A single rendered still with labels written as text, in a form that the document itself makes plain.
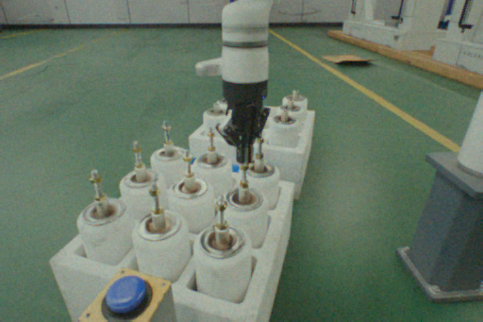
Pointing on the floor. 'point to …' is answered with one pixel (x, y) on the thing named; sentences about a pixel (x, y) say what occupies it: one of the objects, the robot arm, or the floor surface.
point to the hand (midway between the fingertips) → (244, 154)
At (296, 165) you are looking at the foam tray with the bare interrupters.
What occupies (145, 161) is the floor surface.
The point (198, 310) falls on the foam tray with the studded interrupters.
